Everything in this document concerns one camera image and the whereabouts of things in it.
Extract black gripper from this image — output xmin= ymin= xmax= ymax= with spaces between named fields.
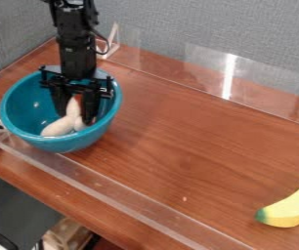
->
xmin=38 ymin=37 xmax=112 ymax=125

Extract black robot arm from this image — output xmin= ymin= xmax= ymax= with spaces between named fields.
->
xmin=38 ymin=0 xmax=113 ymax=125

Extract blue ceramic bowl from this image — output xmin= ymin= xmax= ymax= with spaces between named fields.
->
xmin=0 ymin=65 xmax=122 ymax=152

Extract clear acrylic front barrier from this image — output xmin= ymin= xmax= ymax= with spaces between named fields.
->
xmin=0 ymin=101 xmax=257 ymax=250

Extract clear acrylic barrier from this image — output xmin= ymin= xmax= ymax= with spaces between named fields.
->
xmin=100 ymin=24 xmax=299 ymax=123
xmin=0 ymin=101 xmax=257 ymax=250

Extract wooden object below table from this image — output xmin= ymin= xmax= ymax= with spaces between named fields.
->
xmin=41 ymin=218 xmax=92 ymax=250

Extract clear acrylic back barrier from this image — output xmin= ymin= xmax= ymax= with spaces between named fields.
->
xmin=100 ymin=24 xmax=299 ymax=123

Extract yellow toy banana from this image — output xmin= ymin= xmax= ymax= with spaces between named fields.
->
xmin=256 ymin=189 xmax=299 ymax=228

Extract clear acrylic corner bracket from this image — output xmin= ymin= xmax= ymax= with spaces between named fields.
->
xmin=94 ymin=22 xmax=120 ymax=60

